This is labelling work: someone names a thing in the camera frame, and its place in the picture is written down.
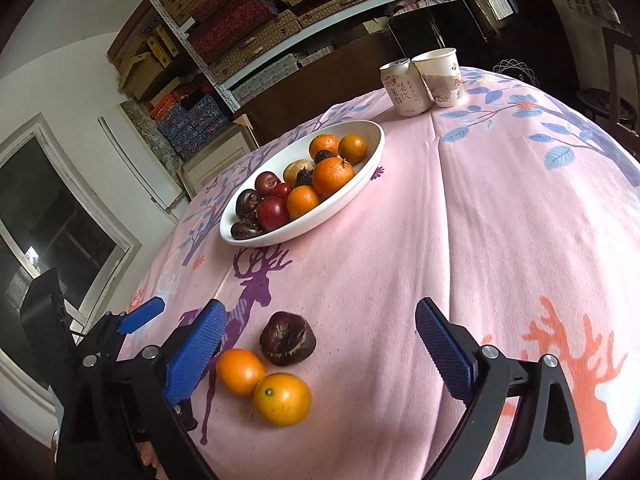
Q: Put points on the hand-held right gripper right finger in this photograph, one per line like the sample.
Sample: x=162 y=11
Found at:
x=445 y=350

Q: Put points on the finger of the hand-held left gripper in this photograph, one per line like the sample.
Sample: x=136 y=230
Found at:
x=142 y=315

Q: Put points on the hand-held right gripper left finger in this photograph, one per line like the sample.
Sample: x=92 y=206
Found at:
x=195 y=355

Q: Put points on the dark water chestnut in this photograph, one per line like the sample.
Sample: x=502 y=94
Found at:
x=246 y=200
x=304 y=177
x=287 y=337
x=322 y=156
x=245 y=230

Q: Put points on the white oval plate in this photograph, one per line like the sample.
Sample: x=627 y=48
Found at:
x=371 y=160

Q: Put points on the large mandarin orange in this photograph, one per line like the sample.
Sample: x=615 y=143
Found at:
x=332 y=177

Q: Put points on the small orange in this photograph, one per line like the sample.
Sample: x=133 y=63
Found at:
x=281 y=400
x=324 y=143
x=240 y=372
x=302 y=201

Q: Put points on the white framed window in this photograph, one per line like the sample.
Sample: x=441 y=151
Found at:
x=50 y=210

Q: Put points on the pink printed tablecloth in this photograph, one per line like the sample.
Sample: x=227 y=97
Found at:
x=450 y=210

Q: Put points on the green marbled panel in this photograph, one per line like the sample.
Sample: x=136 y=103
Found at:
x=150 y=140

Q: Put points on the stack of blue floral boxes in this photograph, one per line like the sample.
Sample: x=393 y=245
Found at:
x=195 y=125

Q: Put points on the small yellow-orange kumquat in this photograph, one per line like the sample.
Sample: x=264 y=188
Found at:
x=353 y=148

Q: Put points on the white metal shelf rack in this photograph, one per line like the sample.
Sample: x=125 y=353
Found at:
x=197 y=57

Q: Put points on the white drink can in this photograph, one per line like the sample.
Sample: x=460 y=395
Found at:
x=402 y=90

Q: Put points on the white paper cup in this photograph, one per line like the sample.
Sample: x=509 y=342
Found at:
x=440 y=80

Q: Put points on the stack of grey patterned boxes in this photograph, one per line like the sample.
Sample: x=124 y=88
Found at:
x=275 y=77

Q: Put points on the dark wooden cabinet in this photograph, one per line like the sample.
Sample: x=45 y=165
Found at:
x=310 y=95

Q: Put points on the stack of woven boxes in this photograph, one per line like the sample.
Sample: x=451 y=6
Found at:
x=250 y=47

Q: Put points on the red floral box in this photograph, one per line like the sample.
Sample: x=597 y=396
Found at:
x=230 y=25

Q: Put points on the wooden chair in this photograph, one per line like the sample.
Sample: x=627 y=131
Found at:
x=620 y=85

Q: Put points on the glossy black cabinet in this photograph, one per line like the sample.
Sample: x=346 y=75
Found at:
x=425 y=30

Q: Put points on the pink folded cloth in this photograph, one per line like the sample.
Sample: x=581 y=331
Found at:
x=430 y=1

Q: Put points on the wooden picture frame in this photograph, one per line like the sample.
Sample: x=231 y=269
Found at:
x=220 y=160

